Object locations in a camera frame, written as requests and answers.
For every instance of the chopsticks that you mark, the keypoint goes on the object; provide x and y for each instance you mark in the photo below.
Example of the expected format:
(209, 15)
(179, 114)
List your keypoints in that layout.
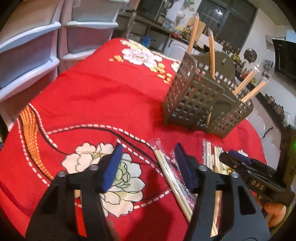
(212, 53)
(193, 33)
(254, 92)
(245, 82)

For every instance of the wrapped chopstick pair far left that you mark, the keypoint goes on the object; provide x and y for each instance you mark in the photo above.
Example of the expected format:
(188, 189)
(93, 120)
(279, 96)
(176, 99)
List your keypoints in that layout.
(171, 171)

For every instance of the left white drawer unit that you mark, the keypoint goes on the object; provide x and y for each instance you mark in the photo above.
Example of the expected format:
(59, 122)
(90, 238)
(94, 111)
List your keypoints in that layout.
(29, 34)

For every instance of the black range hood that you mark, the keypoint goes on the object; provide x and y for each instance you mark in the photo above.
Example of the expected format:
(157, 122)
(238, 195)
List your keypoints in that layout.
(285, 59)

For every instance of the wrapped chopstick pair upright centre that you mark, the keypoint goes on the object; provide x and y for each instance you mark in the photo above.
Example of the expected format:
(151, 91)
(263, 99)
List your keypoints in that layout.
(211, 155)

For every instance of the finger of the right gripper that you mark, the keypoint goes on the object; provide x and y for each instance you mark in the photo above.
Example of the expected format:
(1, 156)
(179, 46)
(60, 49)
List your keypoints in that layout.
(240, 157)

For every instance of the hanging pot lid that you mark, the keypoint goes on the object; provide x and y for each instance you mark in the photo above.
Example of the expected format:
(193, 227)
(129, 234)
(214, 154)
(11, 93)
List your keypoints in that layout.
(250, 55)

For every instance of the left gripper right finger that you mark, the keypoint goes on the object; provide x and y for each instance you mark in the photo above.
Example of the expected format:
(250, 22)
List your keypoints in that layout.
(225, 209)

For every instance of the right hand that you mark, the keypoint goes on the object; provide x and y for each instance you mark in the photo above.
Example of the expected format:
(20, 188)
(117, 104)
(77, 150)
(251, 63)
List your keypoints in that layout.
(277, 211)

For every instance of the red floral tablecloth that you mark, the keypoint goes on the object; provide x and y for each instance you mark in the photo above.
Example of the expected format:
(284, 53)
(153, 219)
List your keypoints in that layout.
(112, 97)

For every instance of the white drawer unit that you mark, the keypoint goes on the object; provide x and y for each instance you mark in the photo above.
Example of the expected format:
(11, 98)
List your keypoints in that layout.
(86, 26)
(29, 34)

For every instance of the olive perforated utensil holder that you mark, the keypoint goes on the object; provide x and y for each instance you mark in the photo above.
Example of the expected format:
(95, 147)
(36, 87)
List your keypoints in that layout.
(198, 101)

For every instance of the right white drawer unit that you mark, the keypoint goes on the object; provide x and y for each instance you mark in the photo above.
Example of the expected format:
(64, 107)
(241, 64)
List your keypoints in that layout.
(86, 26)

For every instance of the white kitchen cabinets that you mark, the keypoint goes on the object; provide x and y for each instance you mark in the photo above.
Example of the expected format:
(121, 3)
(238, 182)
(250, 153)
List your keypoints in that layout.
(261, 119)

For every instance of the wrapped chopstick pair right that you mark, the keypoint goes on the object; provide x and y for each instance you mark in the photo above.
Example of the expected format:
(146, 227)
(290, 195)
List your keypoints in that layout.
(214, 230)

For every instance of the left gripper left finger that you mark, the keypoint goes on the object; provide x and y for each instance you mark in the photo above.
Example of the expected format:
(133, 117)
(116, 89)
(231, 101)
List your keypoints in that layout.
(55, 215)

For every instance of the dark kitchen window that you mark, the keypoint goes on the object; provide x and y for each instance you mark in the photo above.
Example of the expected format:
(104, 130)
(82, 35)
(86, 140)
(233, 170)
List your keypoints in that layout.
(230, 21)

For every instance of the blue bottle on shelf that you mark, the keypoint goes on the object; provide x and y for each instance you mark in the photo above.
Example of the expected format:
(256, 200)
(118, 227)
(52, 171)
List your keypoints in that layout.
(145, 41)

